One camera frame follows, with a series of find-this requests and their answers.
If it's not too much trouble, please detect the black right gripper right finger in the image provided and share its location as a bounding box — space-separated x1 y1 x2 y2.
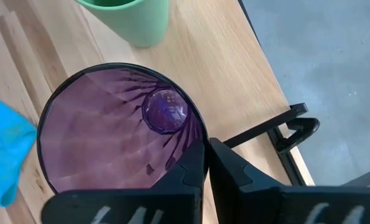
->
208 138 370 224

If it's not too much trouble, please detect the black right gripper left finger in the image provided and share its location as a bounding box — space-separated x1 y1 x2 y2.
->
41 141 209 224

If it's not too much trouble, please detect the purple faceted tumbler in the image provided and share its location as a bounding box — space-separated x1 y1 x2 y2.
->
36 62 210 195

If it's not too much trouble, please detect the green plastic cup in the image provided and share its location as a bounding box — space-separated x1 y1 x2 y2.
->
75 0 170 48

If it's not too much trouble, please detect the blue microfiber cloth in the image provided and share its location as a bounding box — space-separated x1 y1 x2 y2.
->
0 93 38 208

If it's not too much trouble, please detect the black frame handle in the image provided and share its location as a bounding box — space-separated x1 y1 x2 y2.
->
277 117 321 153

